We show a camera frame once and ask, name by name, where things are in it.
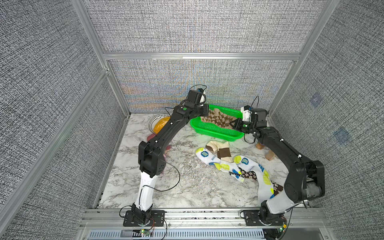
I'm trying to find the jar with blue lid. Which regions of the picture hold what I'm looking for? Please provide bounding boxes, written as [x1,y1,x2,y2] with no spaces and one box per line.
[256,142,265,150]

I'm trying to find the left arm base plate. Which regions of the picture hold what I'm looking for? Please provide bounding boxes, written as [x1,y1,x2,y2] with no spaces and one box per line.
[123,210,166,228]

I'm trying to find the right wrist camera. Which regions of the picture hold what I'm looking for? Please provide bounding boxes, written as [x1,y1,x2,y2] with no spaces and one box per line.
[241,105,252,122]

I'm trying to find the jar with black lid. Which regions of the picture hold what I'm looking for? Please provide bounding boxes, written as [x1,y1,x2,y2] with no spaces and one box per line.
[265,150,277,161]

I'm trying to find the patterned bowl with orange food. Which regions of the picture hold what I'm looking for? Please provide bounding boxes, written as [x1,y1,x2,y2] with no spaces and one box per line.
[148,114,170,134]

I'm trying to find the aluminium front rail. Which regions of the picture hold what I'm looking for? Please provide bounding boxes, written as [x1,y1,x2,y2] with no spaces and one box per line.
[79,208,333,230]

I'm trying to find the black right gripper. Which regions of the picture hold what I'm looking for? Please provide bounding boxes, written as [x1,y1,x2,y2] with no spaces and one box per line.
[229,118,257,136]

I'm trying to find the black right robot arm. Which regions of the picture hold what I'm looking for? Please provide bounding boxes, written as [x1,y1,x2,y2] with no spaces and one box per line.
[230,106,326,226]

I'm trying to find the white sock yellow dots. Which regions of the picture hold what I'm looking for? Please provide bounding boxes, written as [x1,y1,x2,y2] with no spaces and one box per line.
[195,148,245,183]
[233,155,275,205]

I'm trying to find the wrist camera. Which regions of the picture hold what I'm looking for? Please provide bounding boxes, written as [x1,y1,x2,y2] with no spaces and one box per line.
[198,89,206,105]
[241,105,252,122]

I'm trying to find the dark floral sock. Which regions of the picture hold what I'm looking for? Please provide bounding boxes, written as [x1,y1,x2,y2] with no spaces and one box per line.
[240,168,284,196]

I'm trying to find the green plastic basket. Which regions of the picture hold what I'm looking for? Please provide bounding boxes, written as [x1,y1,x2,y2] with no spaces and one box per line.
[190,105,244,142]

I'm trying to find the brown argyle sock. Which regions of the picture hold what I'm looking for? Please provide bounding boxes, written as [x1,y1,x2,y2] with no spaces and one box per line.
[201,109,237,130]

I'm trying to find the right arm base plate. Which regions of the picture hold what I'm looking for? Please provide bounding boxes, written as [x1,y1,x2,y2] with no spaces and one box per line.
[239,210,287,227]

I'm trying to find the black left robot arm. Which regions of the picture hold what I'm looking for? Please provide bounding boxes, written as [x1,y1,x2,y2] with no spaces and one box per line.
[132,88,209,225]

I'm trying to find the cream brown block sock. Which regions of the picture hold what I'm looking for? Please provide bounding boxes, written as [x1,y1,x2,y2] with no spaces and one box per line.
[206,141,234,163]

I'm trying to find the pink tan striped sock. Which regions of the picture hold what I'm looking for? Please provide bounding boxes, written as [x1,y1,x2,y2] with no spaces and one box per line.
[144,134,171,178]

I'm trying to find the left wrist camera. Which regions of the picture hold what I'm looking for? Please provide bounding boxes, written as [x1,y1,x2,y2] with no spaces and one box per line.
[198,89,206,105]

